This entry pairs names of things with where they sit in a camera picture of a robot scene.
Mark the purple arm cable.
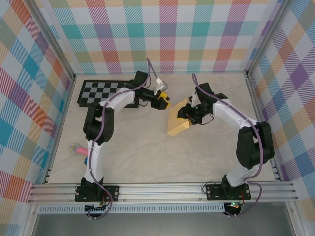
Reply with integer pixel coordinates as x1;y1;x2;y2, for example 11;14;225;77
191;73;263;218
86;57;158;221

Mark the grey slotted cable duct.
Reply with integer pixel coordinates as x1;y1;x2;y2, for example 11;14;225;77
38;205;226;214

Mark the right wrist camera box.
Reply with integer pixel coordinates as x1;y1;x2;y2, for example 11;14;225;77
188;92;200;107

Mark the black grey chessboard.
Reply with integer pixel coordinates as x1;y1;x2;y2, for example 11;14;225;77
77;80;140;109

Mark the yellow paper box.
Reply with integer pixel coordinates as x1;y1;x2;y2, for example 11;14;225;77
166;98;191;137

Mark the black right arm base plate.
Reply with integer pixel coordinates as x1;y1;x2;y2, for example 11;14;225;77
205;184;252;201

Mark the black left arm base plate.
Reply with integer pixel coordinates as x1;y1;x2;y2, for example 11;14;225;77
74;185;121;203

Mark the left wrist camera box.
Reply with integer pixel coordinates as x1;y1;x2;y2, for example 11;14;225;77
152;78;169;93

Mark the pink foam cylinder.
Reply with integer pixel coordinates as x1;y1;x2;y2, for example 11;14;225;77
68;144;89;156

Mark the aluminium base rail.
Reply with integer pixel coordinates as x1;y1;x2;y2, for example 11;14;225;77
27;181;299;204

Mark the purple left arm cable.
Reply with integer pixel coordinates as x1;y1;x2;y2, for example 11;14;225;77
86;57;158;221

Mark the aluminium frame post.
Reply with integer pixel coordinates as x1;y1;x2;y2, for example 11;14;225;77
245;0;292;78
26;0;76;80

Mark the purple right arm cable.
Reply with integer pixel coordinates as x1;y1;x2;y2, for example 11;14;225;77
191;73;263;218

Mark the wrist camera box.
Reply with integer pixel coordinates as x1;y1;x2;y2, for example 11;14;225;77
188;92;200;107
152;78;169;93

